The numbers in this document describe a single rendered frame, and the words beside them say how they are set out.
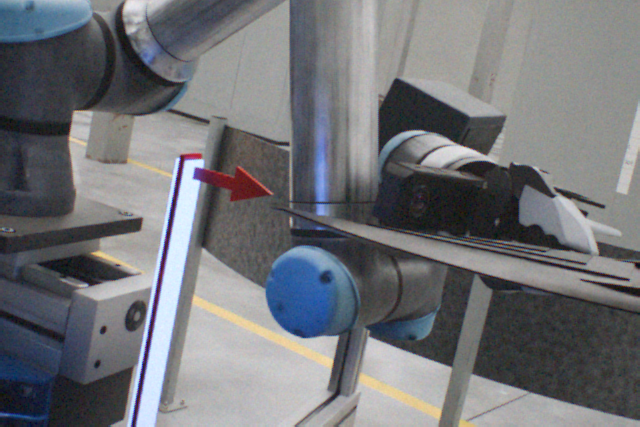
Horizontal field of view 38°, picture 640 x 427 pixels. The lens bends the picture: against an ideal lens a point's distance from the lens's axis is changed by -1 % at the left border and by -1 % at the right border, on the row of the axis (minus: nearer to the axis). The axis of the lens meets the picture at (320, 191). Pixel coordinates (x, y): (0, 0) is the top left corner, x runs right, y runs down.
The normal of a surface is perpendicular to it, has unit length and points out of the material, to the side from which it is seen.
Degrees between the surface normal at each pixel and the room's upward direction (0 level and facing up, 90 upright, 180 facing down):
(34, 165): 73
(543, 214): 84
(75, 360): 90
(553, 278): 4
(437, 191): 95
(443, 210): 95
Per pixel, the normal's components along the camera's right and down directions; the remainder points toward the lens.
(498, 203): -0.92, -0.26
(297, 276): -0.56, 0.02
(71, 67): 0.80, 0.26
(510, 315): -0.36, 0.08
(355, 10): 0.47, 0.02
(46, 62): 0.60, 0.26
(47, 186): 0.77, -0.04
